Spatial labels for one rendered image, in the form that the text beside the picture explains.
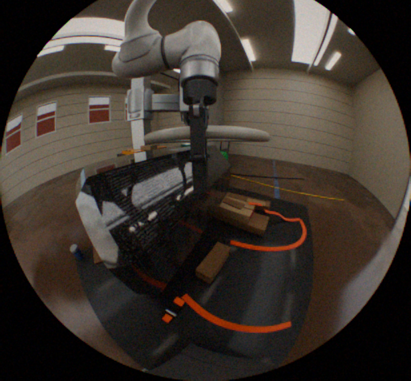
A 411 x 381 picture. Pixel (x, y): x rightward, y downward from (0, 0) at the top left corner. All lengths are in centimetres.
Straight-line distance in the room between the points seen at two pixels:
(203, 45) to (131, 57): 17
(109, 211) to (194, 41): 52
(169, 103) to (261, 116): 436
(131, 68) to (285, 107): 546
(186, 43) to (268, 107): 532
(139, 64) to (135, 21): 12
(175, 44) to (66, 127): 660
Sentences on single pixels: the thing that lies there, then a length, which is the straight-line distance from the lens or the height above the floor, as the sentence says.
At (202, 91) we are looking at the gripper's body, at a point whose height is 102.
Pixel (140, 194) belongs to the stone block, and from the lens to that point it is 50.
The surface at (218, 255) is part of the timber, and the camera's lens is 95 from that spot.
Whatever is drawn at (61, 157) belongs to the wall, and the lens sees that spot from 674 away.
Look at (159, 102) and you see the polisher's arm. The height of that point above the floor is 136.
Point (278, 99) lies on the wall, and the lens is 564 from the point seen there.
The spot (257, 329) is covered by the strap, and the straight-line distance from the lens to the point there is 97.
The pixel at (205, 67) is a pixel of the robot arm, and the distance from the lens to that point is 27.
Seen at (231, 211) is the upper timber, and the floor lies 19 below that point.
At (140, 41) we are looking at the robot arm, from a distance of 35.
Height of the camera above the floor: 94
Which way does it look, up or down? 20 degrees down
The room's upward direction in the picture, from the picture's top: straight up
